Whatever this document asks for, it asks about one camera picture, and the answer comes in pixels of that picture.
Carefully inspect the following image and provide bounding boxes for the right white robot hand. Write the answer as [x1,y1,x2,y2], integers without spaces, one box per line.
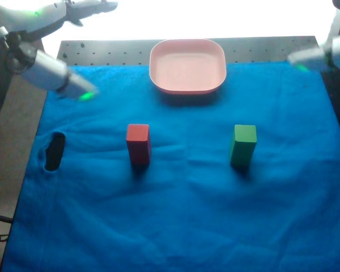
[287,0,340,72]

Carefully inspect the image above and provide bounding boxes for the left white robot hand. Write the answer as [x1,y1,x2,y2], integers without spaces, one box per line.
[0,0,118,102]

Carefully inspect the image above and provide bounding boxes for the green wooden block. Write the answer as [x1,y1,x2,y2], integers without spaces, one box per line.
[229,124,257,168]

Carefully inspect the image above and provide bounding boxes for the red wooden block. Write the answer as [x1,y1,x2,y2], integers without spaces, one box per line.
[126,124,152,167]

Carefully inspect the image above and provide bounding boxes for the pink square plate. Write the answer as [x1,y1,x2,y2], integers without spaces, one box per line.
[149,39,227,96]

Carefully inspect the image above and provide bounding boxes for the blue cloth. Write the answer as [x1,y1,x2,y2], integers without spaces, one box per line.
[1,63,340,272]

